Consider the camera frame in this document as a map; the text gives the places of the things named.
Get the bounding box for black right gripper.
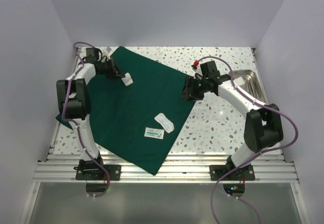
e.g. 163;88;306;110
179;76;209;101

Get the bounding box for white gauze pad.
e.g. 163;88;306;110
233;77;246;88
122;73;133;86

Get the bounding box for white crinkled sterile pouch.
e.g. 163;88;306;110
154;113;175;133

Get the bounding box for green striped white packet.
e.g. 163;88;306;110
144;127;165;139

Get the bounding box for stainless steel tray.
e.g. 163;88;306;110
232;69;267;103

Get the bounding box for straight steel tweezers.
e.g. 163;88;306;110
249;81;262;100

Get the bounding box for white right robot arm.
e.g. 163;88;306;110
180;61;284;180

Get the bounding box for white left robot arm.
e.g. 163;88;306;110
56;44;133;180

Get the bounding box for dark green surgical cloth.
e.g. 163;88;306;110
55;46;197;176

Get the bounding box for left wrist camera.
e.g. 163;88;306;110
83;48;110;63

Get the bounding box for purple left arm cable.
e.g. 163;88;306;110
62;41;111;199

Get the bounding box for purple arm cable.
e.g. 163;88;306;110
62;41;111;199
198;56;299;224

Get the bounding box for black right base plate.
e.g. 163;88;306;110
209;164;255;181

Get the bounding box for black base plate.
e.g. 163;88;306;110
209;164;255;181
75;165;122;181

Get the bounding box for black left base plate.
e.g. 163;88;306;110
75;165;122;181

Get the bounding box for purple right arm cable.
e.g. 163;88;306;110
198;56;299;224

